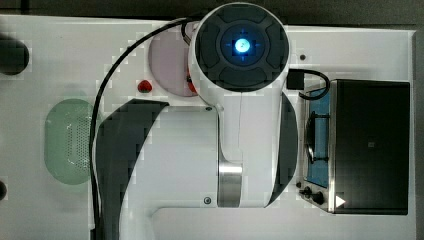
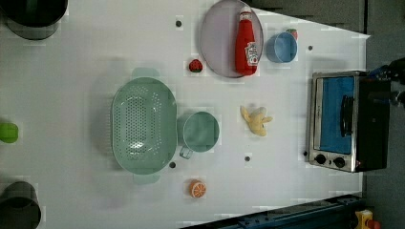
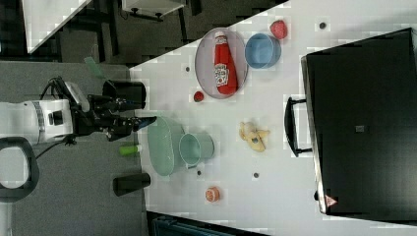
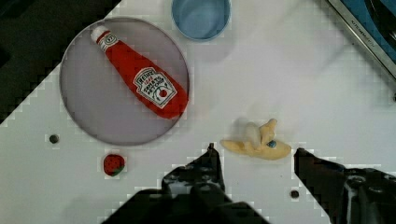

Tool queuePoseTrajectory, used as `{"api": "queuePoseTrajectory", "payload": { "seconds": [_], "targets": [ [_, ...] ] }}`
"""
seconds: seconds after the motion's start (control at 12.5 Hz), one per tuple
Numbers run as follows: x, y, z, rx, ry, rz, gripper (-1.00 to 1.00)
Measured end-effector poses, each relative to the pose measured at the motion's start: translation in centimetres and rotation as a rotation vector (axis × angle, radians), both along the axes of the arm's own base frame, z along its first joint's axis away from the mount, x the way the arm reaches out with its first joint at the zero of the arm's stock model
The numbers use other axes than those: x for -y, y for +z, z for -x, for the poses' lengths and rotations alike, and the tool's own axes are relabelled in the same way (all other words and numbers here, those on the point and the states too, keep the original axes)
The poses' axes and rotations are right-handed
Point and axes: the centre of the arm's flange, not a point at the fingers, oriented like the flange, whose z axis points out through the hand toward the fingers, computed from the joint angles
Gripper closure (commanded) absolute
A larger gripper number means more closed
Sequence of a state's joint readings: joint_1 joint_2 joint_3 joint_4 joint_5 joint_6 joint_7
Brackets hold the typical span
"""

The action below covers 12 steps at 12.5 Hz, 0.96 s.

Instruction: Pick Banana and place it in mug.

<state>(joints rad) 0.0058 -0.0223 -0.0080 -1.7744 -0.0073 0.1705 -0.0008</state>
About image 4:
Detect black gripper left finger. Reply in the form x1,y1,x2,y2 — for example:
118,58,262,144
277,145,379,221
162,143,225,198

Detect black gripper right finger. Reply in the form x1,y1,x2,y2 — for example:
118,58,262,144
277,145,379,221
293,148,396,224

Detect grey round plate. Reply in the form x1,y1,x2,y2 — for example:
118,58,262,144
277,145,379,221
60,17,190,146

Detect small red strawberry toy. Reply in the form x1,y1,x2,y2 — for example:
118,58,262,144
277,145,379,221
103,154,125,176

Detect red plush ketchup bottle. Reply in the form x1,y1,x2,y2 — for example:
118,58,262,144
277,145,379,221
91,26,189,119

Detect blue bowl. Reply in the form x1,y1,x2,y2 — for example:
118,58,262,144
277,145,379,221
171,0,232,42

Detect silver toaster oven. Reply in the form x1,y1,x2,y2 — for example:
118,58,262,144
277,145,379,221
324,0,396,79

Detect yellow plush banana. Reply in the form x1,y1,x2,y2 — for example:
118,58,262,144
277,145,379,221
220,119,291,161

